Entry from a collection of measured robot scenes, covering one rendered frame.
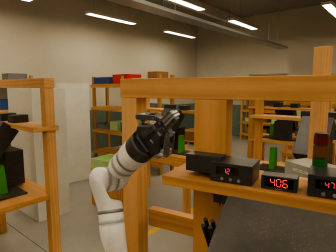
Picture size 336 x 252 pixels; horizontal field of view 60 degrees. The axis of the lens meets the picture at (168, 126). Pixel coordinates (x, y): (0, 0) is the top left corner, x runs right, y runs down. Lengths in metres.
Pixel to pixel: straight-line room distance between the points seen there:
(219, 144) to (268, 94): 0.27
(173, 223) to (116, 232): 0.73
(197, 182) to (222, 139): 0.21
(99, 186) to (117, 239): 0.15
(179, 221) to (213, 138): 0.49
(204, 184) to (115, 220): 0.44
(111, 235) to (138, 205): 0.68
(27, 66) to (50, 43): 0.91
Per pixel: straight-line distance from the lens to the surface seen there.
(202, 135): 1.23
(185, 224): 1.49
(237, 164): 1.12
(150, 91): 1.33
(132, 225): 1.55
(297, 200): 1.07
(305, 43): 11.23
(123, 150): 0.72
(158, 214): 1.55
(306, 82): 1.13
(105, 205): 0.82
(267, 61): 11.58
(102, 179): 0.81
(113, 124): 7.46
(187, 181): 1.17
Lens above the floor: 1.89
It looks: 7 degrees down
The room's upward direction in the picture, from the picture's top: straight up
